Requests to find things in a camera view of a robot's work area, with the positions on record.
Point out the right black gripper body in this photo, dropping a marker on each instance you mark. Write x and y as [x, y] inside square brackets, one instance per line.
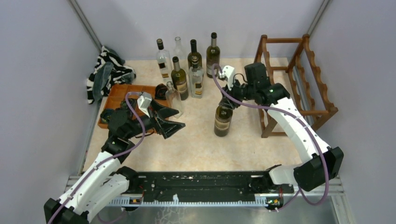
[243, 91]

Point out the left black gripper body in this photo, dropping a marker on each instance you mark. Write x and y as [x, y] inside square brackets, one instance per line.
[137, 129]

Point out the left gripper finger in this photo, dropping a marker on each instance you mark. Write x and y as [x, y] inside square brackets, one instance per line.
[168, 128]
[161, 112]

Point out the olive wine bottle grey cap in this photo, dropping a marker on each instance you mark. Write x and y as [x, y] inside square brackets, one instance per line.
[223, 117]

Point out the slim clear glass bottle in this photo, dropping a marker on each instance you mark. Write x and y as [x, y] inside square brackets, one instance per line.
[173, 99]

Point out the green wine bottle silver neck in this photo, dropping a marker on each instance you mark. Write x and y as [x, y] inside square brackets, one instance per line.
[179, 79]

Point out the brown wooden wine rack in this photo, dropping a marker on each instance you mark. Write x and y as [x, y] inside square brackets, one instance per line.
[300, 87]

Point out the dark green wine bottle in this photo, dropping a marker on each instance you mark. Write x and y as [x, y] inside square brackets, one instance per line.
[212, 56]

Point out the dark wine bottle black cap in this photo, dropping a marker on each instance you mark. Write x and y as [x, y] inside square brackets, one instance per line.
[194, 52]

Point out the clear square spirit bottle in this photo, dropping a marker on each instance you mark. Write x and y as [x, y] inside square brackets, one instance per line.
[163, 61]

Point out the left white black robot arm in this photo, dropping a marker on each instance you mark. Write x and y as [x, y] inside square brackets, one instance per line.
[106, 178]

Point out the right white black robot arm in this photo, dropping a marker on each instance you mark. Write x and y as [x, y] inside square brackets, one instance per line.
[320, 162]

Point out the black rolled sock top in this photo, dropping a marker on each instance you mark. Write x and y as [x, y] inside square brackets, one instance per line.
[160, 92]

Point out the dark rolled sock middle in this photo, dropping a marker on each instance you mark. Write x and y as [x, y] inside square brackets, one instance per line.
[132, 102]

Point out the teal rolled sock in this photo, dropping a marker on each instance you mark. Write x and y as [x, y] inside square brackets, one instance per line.
[105, 116]

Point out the orange wooden compartment tray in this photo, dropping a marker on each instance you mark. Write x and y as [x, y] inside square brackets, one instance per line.
[117, 94]

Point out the grey blue cloth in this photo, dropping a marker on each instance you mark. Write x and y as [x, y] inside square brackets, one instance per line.
[100, 80]

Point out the zebra striped cloth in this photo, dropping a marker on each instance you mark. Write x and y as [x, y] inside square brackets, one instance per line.
[120, 74]

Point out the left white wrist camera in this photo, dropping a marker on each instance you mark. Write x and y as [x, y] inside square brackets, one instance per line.
[144, 101]

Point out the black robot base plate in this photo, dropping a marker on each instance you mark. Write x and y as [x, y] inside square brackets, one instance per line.
[204, 187]

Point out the grey cable comb strip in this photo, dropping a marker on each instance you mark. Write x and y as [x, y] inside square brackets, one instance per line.
[126, 201]

